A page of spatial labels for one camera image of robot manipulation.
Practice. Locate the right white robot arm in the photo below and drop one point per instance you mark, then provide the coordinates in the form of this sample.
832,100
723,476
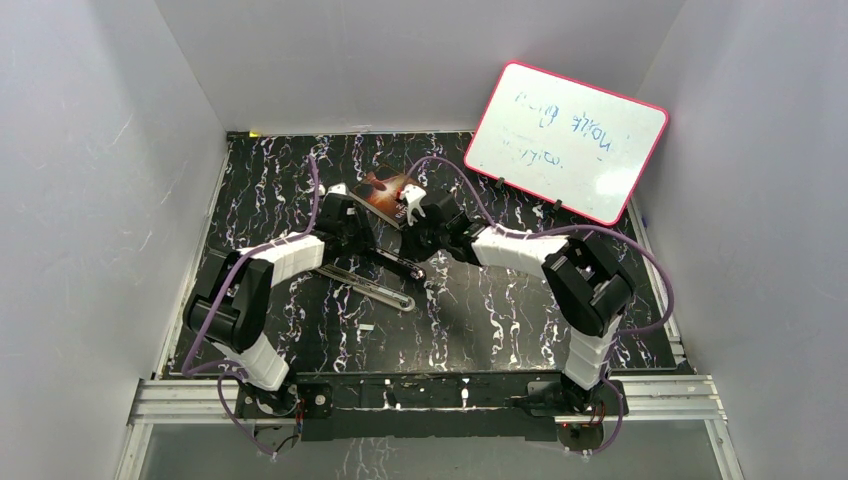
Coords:
591,288

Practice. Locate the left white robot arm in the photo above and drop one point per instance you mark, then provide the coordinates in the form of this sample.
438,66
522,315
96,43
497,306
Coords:
228,303

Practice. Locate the beige stapler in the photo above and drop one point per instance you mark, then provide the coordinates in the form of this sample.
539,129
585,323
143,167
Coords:
370,289

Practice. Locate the dark paperback book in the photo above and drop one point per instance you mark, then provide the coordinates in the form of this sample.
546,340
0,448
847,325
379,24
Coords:
379,191

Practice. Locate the pink framed whiteboard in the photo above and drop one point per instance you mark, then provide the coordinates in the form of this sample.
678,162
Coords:
566,142

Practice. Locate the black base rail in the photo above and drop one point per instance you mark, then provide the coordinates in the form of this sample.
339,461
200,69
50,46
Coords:
535,405

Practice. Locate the black stapler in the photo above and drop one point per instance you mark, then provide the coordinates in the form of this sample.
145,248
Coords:
395,264

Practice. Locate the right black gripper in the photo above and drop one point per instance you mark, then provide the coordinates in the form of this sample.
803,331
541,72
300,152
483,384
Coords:
410,246

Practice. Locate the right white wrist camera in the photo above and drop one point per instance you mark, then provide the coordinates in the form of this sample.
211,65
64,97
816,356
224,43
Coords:
412,196

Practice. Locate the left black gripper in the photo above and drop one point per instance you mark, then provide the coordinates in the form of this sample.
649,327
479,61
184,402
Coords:
365,240

